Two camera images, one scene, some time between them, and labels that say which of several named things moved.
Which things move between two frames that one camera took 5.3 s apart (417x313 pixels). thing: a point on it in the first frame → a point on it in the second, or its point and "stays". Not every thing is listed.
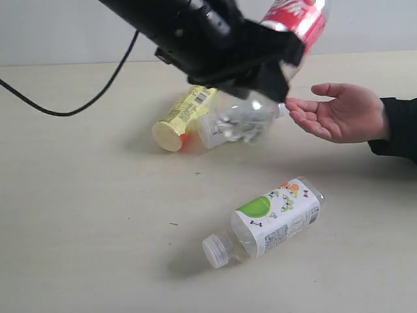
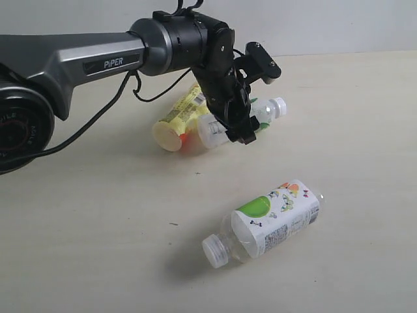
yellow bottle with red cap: x=178 y=131 stays
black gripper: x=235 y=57 → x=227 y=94
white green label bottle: x=235 y=119 stays
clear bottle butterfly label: x=261 y=223 stays
